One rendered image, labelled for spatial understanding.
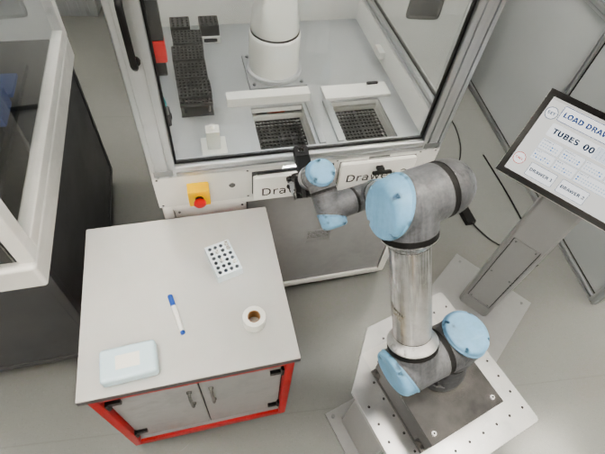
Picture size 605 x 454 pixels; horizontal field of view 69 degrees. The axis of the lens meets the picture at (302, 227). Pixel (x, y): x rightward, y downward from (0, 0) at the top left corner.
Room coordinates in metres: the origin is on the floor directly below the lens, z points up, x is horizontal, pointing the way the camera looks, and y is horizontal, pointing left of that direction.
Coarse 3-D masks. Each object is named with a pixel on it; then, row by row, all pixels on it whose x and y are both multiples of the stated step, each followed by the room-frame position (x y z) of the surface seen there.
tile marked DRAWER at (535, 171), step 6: (534, 162) 1.15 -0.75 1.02; (528, 168) 1.14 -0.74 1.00; (534, 168) 1.13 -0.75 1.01; (540, 168) 1.13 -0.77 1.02; (528, 174) 1.12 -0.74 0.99; (534, 174) 1.12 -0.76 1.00; (540, 174) 1.12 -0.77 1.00; (546, 174) 1.11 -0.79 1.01; (552, 174) 1.11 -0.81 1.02; (540, 180) 1.10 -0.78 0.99; (546, 180) 1.10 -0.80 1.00; (552, 180) 1.09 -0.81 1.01
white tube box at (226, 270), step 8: (208, 248) 0.77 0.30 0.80; (216, 248) 0.78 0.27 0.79; (224, 248) 0.78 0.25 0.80; (208, 256) 0.74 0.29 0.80; (216, 256) 0.74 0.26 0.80; (224, 256) 0.76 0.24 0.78; (232, 256) 0.76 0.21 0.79; (216, 264) 0.72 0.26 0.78; (224, 264) 0.72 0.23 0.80; (232, 264) 0.72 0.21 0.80; (216, 272) 0.68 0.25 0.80; (224, 272) 0.69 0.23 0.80; (232, 272) 0.69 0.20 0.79; (240, 272) 0.71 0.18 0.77; (224, 280) 0.68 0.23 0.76
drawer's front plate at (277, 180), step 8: (256, 176) 1.00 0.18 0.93; (264, 176) 1.00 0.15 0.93; (272, 176) 1.01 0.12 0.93; (280, 176) 1.01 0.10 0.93; (288, 176) 1.02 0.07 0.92; (256, 184) 0.98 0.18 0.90; (264, 184) 0.99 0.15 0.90; (272, 184) 1.00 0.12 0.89; (280, 184) 1.01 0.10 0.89; (288, 184) 1.02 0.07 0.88; (256, 192) 0.98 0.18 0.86; (264, 192) 0.99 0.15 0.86; (272, 192) 1.00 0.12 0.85; (280, 192) 1.01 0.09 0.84; (288, 192) 1.02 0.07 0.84
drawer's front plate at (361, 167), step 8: (360, 160) 1.14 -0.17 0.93; (368, 160) 1.14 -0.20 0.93; (376, 160) 1.15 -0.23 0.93; (384, 160) 1.16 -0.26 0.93; (392, 160) 1.16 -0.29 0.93; (400, 160) 1.17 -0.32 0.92; (408, 160) 1.19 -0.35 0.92; (416, 160) 1.20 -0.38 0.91; (344, 168) 1.10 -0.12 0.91; (352, 168) 1.11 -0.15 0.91; (360, 168) 1.12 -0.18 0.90; (368, 168) 1.14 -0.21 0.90; (392, 168) 1.17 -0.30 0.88; (400, 168) 1.18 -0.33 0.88; (408, 168) 1.19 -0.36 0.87; (344, 176) 1.11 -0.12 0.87; (368, 176) 1.14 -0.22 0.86; (376, 176) 1.15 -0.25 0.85; (384, 176) 1.16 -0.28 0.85; (344, 184) 1.11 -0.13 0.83; (352, 184) 1.12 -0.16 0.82
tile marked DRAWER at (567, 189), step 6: (564, 180) 1.09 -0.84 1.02; (558, 186) 1.07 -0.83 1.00; (564, 186) 1.07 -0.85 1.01; (570, 186) 1.07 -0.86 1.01; (576, 186) 1.06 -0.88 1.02; (558, 192) 1.06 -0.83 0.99; (564, 192) 1.06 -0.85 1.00; (570, 192) 1.05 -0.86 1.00; (576, 192) 1.05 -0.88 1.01; (582, 192) 1.05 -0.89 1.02; (588, 192) 1.04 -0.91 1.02; (570, 198) 1.04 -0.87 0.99; (576, 198) 1.03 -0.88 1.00; (582, 198) 1.03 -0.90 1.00
